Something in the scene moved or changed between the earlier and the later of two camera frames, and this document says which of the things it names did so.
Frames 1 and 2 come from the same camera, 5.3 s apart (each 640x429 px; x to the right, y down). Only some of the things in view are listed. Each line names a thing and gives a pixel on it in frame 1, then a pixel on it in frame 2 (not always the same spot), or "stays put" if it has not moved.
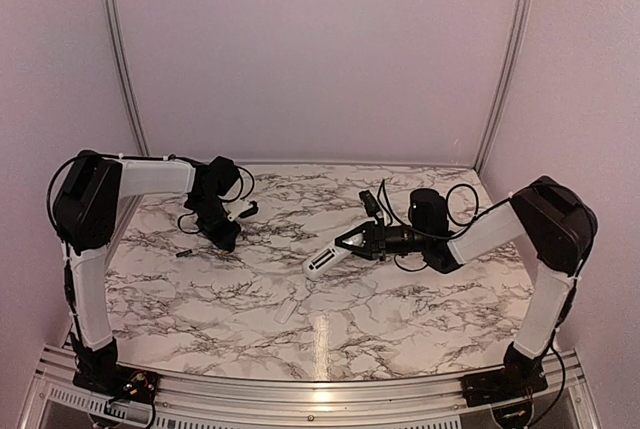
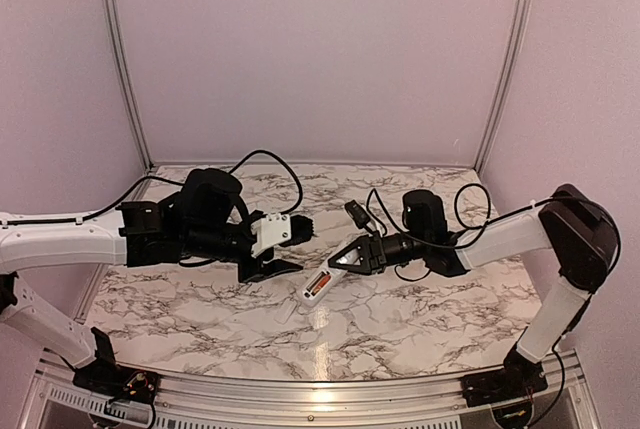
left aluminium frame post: (131, 106) stays put
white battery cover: (287, 306) stays put
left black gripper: (225, 238) -> (265, 269)
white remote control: (325, 260) -> (322, 280)
